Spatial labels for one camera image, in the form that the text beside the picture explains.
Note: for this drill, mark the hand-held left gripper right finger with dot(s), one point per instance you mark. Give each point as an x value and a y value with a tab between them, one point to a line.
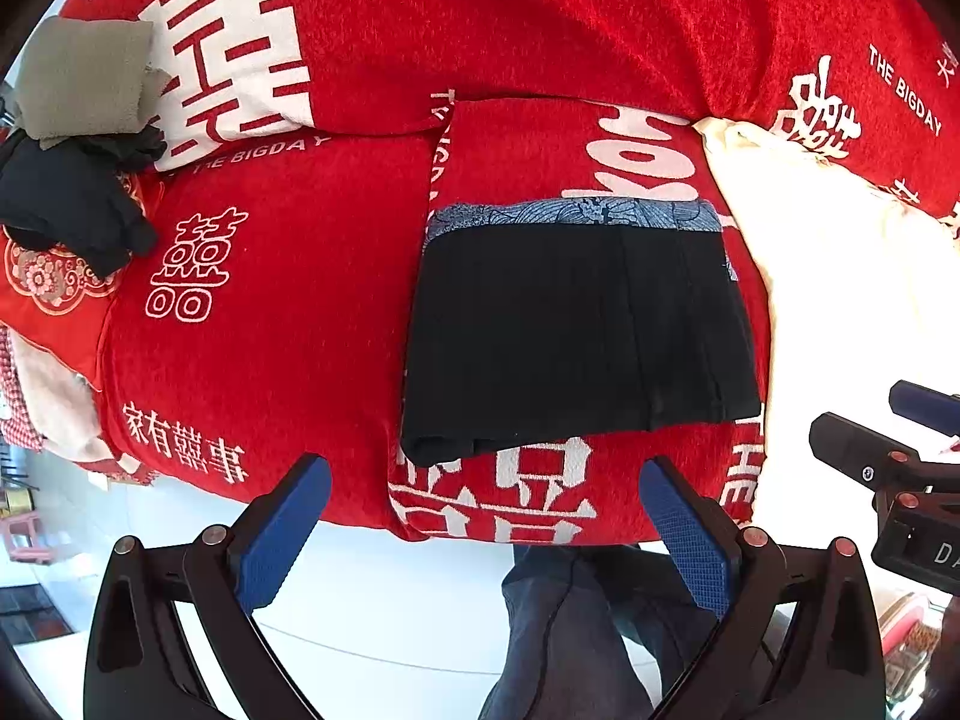
694	540

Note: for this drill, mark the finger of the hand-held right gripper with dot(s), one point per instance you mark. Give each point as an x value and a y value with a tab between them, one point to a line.
862	450
926	405

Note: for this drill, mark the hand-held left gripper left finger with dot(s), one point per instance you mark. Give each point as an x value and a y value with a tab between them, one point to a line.
277	540

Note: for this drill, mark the black pants with grey waistband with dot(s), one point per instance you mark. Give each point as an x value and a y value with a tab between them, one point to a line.
570	330

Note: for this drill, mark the cream white cloth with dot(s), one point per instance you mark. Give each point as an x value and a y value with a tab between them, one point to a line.
840	277

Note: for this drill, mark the person's blue jeans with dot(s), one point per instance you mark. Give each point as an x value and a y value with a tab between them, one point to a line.
562	637

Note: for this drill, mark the red printed blanket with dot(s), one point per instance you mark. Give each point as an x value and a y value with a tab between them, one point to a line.
300	300

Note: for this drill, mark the red plastic stool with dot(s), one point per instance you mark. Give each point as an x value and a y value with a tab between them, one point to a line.
21	536

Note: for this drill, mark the pale pink cloth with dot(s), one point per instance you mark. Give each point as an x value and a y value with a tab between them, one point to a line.
56	405

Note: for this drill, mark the red embroidered pillow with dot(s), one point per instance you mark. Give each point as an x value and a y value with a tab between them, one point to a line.
52	292

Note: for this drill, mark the black cloth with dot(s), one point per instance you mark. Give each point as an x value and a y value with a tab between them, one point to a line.
67	195

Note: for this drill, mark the folded red printed cloth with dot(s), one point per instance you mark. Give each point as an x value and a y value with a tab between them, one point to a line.
517	150

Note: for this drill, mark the olive green cloth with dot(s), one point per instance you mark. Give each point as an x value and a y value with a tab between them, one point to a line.
82	79

